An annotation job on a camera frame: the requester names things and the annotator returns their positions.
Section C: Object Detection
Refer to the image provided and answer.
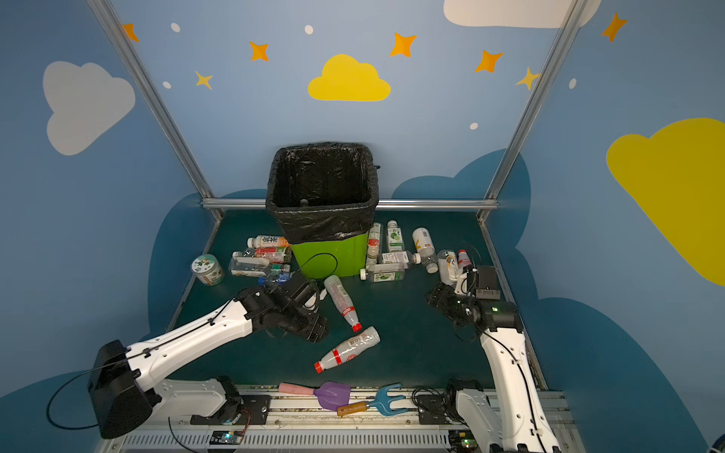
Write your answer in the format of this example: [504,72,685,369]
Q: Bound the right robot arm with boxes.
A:
[427,283,562,452]

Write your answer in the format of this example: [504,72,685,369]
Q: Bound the left aluminium frame post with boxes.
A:
[87,0,214,199]

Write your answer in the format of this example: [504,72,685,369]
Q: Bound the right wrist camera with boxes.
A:
[455,265,501,300]

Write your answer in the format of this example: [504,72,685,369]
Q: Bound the right aluminium frame post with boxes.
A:
[477,0,590,226]

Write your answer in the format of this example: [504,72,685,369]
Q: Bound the purple text label bottle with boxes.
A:
[381,250,421,269]

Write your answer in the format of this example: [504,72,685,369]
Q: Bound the clear flat white label bottle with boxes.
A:
[228,251,291,277]

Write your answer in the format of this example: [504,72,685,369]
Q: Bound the purple shovel pink handle front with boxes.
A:
[279,381,351,411]

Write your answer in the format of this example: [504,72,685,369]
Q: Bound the left circuit board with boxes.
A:
[210,430,245,445]

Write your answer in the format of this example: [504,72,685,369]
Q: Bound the red green label bottle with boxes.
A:
[254,247,293,264]

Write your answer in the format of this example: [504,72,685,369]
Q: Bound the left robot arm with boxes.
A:
[88,274,329,440]

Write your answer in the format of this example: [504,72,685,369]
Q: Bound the round tin with printed lid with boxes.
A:
[191,254,225,286]

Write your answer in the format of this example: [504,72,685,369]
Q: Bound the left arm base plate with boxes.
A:
[190,394,271,427]

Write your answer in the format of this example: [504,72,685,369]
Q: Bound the right circuit board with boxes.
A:
[449,430,480,453]

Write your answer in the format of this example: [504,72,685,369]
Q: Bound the white label bottle far right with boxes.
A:
[412,228,438,274]

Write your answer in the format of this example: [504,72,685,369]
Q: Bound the white bottle red cap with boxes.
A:
[315,327,381,374]
[324,275,363,332]

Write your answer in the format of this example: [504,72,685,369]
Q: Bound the aluminium frame post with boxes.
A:
[87,0,214,199]
[477,0,590,226]

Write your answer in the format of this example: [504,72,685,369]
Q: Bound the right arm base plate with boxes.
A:
[413,394,455,425]

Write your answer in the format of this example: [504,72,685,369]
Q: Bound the white bottle red cap lower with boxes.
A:
[315,327,381,374]

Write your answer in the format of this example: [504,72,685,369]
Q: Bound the blue cap clear water bottle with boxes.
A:
[258,272,291,285]

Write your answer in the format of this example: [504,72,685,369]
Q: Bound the circuit board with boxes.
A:
[449,430,480,453]
[210,430,245,445]

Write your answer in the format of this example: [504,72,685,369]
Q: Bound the clear square bottle white cap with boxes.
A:
[360,263,405,283]

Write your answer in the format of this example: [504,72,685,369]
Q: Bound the rear aluminium crossbar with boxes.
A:
[200,197,500,213]

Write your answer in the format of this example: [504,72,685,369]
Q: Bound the slim red cap bottle right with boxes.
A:
[458,249,473,273]

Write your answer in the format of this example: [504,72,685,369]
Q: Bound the blue fork rake wooden handle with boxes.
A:
[336,382,408,417]

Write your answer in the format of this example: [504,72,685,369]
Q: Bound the crumpled clear bottle right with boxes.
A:
[437,249,460,287]

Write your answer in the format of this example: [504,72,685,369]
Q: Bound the green bin with black liner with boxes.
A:
[265,142,379,279]

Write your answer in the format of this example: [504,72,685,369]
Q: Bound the white orange milk tea bottle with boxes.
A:
[247,235,290,249]

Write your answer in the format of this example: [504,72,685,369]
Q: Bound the white bottle red cap upper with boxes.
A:
[324,275,363,332]

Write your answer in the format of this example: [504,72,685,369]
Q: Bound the tall red white label bottle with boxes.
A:
[366,223,381,272]

